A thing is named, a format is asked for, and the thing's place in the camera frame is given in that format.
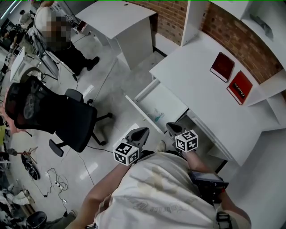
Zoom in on white desk with hutch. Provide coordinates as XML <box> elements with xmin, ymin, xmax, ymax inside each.
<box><xmin>149</xmin><ymin>0</ymin><xmax>286</xmax><ymax>167</ymax></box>

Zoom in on tangled floor cables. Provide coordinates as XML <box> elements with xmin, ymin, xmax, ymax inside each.
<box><xmin>35</xmin><ymin>166</ymin><xmax>96</xmax><ymax>216</ymax></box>

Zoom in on black round bin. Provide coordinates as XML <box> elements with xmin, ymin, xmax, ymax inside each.
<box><xmin>25</xmin><ymin>211</ymin><xmax>48</xmax><ymax>229</ymax></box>

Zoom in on person's left forearm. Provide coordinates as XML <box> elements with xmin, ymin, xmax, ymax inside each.
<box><xmin>71</xmin><ymin>164</ymin><xmax>133</xmax><ymax>229</ymax></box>

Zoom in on bright red book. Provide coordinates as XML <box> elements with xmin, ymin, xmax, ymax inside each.
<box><xmin>226</xmin><ymin>70</ymin><xmax>253</xmax><ymax>106</ymax></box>

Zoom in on dark red book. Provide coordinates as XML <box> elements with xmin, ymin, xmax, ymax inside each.
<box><xmin>209</xmin><ymin>51</ymin><xmax>235</xmax><ymax>83</ymax></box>

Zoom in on person's white shoe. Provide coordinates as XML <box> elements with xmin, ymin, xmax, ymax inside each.
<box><xmin>156</xmin><ymin>140</ymin><xmax>167</xmax><ymax>153</ymax></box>

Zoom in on red open box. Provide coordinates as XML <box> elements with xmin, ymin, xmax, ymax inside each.
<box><xmin>76</xmin><ymin>20</ymin><xmax>88</xmax><ymax>34</ymax></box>

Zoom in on black screen device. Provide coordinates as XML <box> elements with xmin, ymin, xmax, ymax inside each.
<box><xmin>190</xmin><ymin>170</ymin><xmax>230</xmax><ymax>204</ymax></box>

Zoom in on black mount with strap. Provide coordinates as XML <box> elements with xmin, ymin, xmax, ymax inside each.
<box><xmin>213</xmin><ymin>190</ymin><xmax>233</xmax><ymax>229</ymax></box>

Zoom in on black office chair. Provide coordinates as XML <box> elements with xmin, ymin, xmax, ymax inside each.
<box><xmin>4</xmin><ymin>75</ymin><xmax>114</xmax><ymax>157</ymax></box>

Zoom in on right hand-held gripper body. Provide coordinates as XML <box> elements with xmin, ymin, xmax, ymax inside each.
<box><xmin>166</xmin><ymin>122</ymin><xmax>199</xmax><ymax>154</ymax></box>

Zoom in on person's right forearm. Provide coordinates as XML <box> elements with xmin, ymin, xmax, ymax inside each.
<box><xmin>186</xmin><ymin>149</ymin><xmax>215</xmax><ymax>174</ymax></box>

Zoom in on person's white shirt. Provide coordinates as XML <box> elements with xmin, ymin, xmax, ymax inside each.
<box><xmin>95</xmin><ymin>152</ymin><xmax>227</xmax><ymax>229</ymax></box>

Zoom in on small white desk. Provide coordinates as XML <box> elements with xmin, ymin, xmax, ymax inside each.
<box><xmin>75</xmin><ymin>0</ymin><xmax>157</xmax><ymax>71</ymax></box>

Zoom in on clear plastic item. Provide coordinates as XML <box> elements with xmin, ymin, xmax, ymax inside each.
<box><xmin>151</xmin><ymin>108</ymin><xmax>165</xmax><ymax>123</ymax></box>

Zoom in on black round stand base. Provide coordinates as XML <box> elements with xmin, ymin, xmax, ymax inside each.
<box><xmin>21</xmin><ymin>153</ymin><xmax>41</xmax><ymax>181</ymax></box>

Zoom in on white drawer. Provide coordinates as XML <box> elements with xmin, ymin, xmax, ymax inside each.
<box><xmin>125</xmin><ymin>78</ymin><xmax>189</xmax><ymax>135</ymax></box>
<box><xmin>187</xmin><ymin>115</ymin><xmax>236</xmax><ymax>162</ymax></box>

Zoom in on low white table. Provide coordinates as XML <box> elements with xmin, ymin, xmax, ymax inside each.
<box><xmin>9</xmin><ymin>46</ymin><xmax>26</xmax><ymax>82</ymax></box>

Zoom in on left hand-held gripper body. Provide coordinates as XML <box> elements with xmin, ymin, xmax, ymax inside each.
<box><xmin>113</xmin><ymin>127</ymin><xmax>150</xmax><ymax>166</ymax></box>

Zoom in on grey crumpled bag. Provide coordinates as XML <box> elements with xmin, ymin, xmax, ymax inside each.
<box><xmin>248</xmin><ymin>13</ymin><xmax>274</xmax><ymax>42</ymax></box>

